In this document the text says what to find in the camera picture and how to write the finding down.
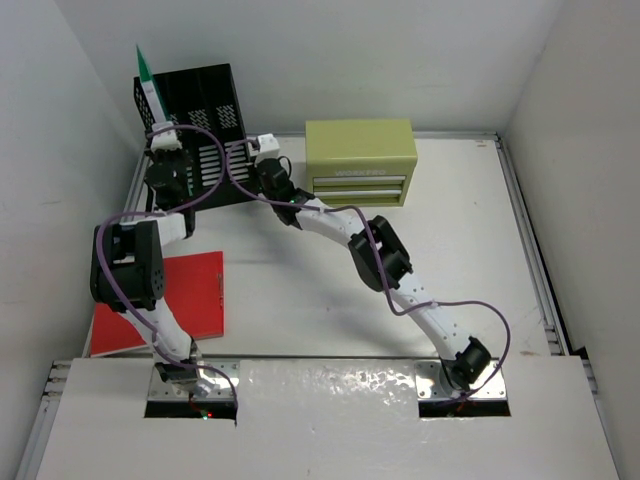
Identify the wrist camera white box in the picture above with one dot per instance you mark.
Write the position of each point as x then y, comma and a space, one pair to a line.
164, 137
266, 145

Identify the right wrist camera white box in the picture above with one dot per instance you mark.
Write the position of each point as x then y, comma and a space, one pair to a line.
266, 145

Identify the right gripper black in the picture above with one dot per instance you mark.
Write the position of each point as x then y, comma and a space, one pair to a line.
255, 167

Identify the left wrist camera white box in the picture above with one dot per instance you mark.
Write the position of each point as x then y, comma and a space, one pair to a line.
164, 137

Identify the green binder folder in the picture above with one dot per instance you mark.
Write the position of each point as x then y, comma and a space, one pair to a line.
149, 88

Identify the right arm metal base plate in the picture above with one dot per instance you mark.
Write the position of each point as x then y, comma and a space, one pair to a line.
433, 387

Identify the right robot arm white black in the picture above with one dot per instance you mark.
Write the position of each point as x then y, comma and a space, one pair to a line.
383, 264

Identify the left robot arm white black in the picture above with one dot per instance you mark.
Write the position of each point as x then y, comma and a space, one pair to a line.
128, 274

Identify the olive green drawer toolbox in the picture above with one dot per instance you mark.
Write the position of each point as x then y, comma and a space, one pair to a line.
362, 162

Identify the red folder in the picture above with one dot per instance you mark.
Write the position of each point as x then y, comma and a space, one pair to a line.
194, 293

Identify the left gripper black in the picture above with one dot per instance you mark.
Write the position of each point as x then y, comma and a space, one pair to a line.
154, 155

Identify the black three-slot file rack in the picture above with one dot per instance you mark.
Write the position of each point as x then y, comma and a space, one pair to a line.
206, 97

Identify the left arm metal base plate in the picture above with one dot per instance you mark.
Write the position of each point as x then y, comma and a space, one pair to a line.
211, 382

